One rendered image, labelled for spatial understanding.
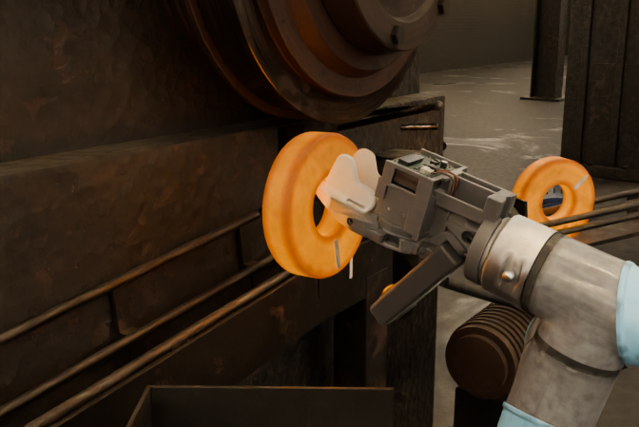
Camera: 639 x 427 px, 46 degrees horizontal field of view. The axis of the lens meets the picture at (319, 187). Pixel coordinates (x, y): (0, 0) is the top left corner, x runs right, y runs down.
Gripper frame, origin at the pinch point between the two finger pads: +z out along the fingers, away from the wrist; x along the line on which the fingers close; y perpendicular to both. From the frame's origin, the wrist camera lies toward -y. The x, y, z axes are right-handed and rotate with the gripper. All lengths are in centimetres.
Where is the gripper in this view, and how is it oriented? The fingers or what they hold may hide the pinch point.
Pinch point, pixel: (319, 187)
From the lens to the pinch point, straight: 78.4
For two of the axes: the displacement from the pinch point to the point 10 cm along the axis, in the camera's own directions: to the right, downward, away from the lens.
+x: -5.9, 1.9, -7.8
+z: -7.8, -3.8, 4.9
